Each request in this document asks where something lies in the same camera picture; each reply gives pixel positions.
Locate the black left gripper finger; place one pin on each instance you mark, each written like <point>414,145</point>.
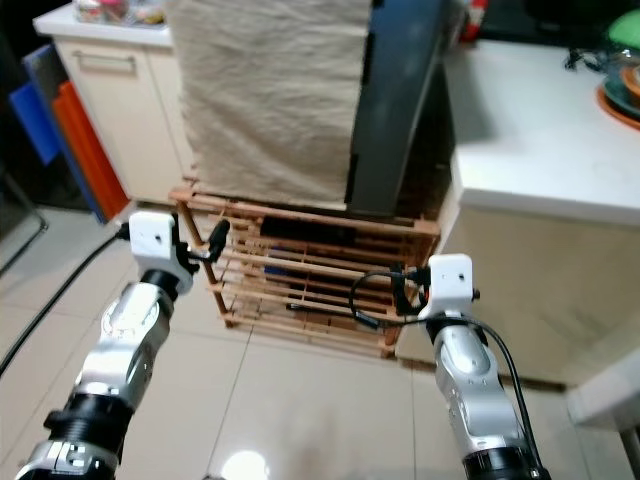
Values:
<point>219,236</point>

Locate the wooden slatted crate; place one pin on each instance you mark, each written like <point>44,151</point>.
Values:
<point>300,280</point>

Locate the cream kitchen cabinet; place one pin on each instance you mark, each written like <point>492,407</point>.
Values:
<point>150,120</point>

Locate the beige cloth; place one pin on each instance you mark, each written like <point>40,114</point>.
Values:
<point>265,100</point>

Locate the clear food tray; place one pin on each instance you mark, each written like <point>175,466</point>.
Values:
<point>148,13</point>

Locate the pink food container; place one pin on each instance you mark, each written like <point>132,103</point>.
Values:
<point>100,10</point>

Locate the orange plate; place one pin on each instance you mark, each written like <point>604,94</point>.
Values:
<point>615,108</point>

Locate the red bottle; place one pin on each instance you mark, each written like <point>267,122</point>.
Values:
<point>472,18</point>

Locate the green lid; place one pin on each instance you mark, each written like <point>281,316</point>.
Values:
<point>625,32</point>

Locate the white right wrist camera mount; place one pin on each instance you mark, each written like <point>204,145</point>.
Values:
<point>452,285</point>

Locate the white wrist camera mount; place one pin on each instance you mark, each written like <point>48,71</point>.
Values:
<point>452,285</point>
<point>152,240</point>

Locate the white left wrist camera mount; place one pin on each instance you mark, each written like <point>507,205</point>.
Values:
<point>152,240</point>

